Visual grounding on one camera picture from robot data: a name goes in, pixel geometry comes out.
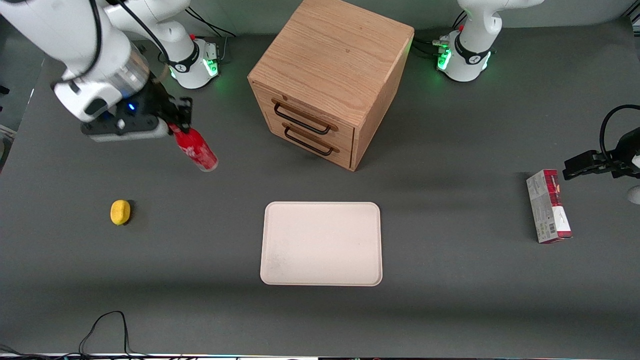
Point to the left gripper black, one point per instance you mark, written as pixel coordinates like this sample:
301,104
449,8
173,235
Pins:
623,154

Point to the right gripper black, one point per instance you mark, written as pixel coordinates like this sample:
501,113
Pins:
152,101

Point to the red coke bottle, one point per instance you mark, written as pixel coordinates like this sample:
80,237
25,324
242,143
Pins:
197,150

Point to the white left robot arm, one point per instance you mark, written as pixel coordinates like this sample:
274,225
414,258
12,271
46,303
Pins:
470,55

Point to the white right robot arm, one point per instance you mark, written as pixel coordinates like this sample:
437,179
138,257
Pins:
80,45

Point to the white rectangular tray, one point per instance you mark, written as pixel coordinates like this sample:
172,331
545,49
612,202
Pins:
320,245

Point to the red and white carton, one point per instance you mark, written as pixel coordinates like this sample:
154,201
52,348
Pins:
547,210

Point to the wooden drawer front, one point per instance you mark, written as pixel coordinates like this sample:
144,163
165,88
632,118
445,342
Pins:
345,150
265,97

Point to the yellow lemon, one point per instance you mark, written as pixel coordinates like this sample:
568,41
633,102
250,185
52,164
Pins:
120,212

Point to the wooden drawer cabinet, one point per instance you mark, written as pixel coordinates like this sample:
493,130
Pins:
330,55

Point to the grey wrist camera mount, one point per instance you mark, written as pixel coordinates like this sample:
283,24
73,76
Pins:
130,136

